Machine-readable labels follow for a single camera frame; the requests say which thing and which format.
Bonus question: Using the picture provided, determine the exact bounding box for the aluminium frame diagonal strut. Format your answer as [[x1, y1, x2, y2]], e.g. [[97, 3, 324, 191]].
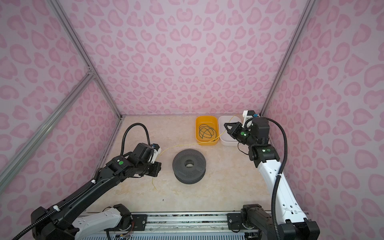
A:
[[1, 70, 95, 193]]

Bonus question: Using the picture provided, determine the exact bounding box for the white plastic bin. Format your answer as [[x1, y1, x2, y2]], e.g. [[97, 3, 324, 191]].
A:
[[218, 116, 241, 147]]

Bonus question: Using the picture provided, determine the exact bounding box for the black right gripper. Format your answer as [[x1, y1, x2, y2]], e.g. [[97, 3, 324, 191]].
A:
[[223, 122, 258, 147]]

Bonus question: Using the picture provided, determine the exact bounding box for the yellow plastic bin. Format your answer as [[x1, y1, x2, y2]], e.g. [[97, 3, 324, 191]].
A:
[[196, 116, 220, 146]]

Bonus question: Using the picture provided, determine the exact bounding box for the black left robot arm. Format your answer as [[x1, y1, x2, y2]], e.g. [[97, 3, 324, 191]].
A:
[[31, 143, 161, 240]]

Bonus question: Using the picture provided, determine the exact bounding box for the dark grey cable spool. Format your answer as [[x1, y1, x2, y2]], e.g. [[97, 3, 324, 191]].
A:
[[172, 149, 207, 185]]

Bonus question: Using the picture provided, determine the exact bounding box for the green cable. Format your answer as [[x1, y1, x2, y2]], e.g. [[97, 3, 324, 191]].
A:
[[198, 123, 217, 141]]

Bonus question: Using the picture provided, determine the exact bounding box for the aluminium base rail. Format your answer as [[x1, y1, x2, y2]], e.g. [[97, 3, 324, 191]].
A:
[[55, 210, 319, 240]]

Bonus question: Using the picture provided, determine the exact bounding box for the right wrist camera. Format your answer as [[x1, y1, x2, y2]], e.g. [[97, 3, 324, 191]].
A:
[[242, 110, 259, 121]]

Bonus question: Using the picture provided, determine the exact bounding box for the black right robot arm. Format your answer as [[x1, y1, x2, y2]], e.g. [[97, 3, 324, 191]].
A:
[[224, 117, 320, 240]]

